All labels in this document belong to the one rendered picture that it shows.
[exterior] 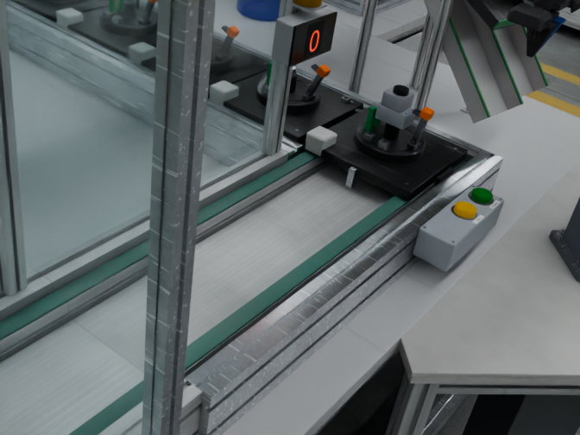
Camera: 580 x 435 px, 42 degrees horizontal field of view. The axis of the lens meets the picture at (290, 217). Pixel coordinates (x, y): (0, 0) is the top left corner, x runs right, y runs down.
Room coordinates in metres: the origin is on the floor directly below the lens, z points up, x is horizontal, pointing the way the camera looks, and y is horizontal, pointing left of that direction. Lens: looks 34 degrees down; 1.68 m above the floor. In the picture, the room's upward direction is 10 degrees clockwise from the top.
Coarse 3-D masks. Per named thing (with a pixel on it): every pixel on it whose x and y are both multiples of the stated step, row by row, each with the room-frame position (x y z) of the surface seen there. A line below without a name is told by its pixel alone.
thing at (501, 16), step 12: (468, 0) 1.53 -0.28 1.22; (480, 0) 1.51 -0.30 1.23; (492, 0) 1.57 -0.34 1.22; (504, 0) 1.60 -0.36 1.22; (516, 0) 1.60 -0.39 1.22; (480, 12) 1.50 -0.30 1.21; (492, 12) 1.53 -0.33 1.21; (504, 12) 1.56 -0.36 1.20; (492, 24) 1.48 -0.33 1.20; (504, 24) 1.50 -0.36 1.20
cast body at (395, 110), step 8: (392, 88) 1.36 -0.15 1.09; (400, 88) 1.34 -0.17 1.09; (384, 96) 1.34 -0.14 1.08; (392, 96) 1.33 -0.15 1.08; (400, 96) 1.33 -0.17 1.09; (408, 96) 1.34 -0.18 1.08; (376, 104) 1.36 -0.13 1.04; (384, 104) 1.33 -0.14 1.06; (392, 104) 1.33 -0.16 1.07; (400, 104) 1.32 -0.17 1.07; (408, 104) 1.34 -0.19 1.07; (376, 112) 1.34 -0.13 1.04; (384, 112) 1.33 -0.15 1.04; (392, 112) 1.32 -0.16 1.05; (400, 112) 1.32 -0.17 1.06; (408, 112) 1.33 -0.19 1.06; (384, 120) 1.33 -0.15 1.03; (392, 120) 1.32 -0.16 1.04; (400, 120) 1.31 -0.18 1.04; (408, 120) 1.32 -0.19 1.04; (400, 128) 1.31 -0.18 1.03
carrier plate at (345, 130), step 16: (336, 128) 1.38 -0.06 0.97; (352, 128) 1.39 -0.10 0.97; (336, 144) 1.31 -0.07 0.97; (352, 144) 1.32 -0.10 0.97; (432, 144) 1.38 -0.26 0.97; (448, 144) 1.39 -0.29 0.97; (336, 160) 1.27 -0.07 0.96; (352, 160) 1.26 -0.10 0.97; (368, 160) 1.27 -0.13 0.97; (432, 160) 1.31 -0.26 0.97; (448, 160) 1.33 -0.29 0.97; (368, 176) 1.23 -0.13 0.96; (384, 176) 1.22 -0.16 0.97; (400, 176) 1.23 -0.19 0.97; (416, 176) 1.24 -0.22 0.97; (432, 176) 1.25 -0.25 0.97; (400, 192) 1.19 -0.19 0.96; (416, 192) 1.20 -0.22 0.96
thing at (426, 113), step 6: (426, 108) 1.32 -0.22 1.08; (414, 114) 1.32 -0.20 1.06; (420, 114) 1.31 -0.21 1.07; (426, 114) 1.30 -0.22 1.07; (432, 114) 1.31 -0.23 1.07; (420, 120) 1.31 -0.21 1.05; (426, 120) 1.30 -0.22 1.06; (420, 126) 1.31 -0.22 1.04; (414, 132) 1.31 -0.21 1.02; (420, 132) 1.31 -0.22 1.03; (414, 138) 1.31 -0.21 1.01; (414, 144) 1.31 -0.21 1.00
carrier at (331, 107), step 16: (304, 80) 1.54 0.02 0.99; (304, 96) 1.44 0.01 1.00; (320, 96) 1.48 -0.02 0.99; (336, 96) 1.53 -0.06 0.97; (288, 112) 1.41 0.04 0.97; (304, 112) 1.42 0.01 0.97; (320, 112) 1.44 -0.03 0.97; (336, 112) 1.45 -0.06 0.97; (352, 112) 1.48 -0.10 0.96; (288, 128) 1.35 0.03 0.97; (304, 128) 1.36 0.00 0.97
